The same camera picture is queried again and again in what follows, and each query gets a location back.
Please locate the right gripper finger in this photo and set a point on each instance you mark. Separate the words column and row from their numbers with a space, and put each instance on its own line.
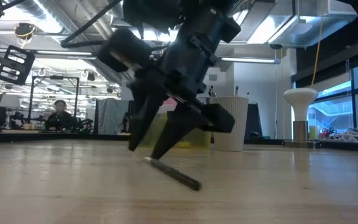
column 146, row 115
column 179, row 127

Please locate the black brush dark fluffy head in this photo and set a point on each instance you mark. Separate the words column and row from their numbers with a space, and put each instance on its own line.
column 213, row 92

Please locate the yellow plastic bin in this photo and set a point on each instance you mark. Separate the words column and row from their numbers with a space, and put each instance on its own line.
column 197, row 138

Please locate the grey draped cloth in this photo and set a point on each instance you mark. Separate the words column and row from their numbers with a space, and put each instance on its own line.
column 113, row 115

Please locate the long ceiling light strip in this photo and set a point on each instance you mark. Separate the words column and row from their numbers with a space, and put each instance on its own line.
column 250, row 60

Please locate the white ribbed paper cup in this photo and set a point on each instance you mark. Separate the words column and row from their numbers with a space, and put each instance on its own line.
column 238, row 137

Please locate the distant black robot arms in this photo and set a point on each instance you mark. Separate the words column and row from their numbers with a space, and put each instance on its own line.
column 84, row 124

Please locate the person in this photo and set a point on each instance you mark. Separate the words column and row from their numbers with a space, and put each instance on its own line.
column 60, row 119

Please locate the black triangular stand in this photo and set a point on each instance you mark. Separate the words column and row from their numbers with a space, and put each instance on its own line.
column 254, row 124

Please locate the white mushroom table lamp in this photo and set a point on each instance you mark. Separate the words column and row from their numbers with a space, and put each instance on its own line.
column 300, row 96

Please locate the black gantry frame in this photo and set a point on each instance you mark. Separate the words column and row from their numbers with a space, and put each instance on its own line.
column 56, row 77

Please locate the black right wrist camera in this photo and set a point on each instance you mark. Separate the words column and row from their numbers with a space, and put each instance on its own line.
column 123, row 49

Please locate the black ceiling dome camera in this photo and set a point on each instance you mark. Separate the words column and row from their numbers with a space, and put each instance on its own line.
column 276, row 46

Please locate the rectangular metal ventilation duct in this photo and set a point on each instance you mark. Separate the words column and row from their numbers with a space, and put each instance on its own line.
column 322, row 28

